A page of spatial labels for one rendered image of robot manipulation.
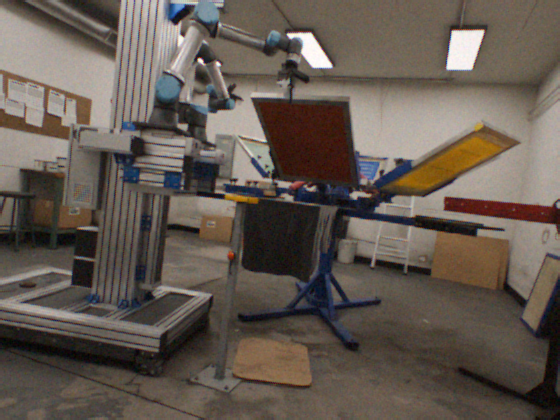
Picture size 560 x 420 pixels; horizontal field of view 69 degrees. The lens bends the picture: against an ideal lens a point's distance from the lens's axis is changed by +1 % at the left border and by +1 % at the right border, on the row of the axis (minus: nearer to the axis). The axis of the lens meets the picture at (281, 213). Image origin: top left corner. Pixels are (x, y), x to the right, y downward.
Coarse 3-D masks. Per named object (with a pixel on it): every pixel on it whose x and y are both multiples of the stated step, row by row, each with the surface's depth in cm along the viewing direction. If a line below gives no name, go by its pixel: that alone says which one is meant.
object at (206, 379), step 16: (240, 208) 202; (240, 224) 202; (240, 240) 205; (224, 304) 206; (224, 320) 206; (224, 336) 206; (224, 352) 206; (208, 368) 217; (224, 368) 208; (208, 384) 200; (224, 384) 202
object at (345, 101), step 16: (256, 96) 234; (272, 96) 231; (304, 96) 225; (320, 96) 223; (336, 96) 220; (256, 112) 245; (352, 128) 236; (352, 144) 245; (352, 160) 258; (288, 176) 296; (352, 176) 273
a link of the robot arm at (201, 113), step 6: (186, 108) 260; (192, 108) 256; (198, 108) 255; (204, 108) 257; (186, 114) 259; (192, 114) 256; (198, 114) 255; (204, 114) 257; (186, 120) 261; (192, 120) 256; (198, 120) 256; (204, 120) 258
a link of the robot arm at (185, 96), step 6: (198, 60) 266; (192, 66) 264; (192, 72) 264; (186, 78) 263; (192, 78) 265; (186, 84) 263; (192, 84) 266; (186, 90) 263; (192, 90) 268; (180, 96) 264; (186, 96) 264; (180, 102) 262; (186, 102) 263; (180, 108) 262; (180, 114) 262; (180, 120) 264
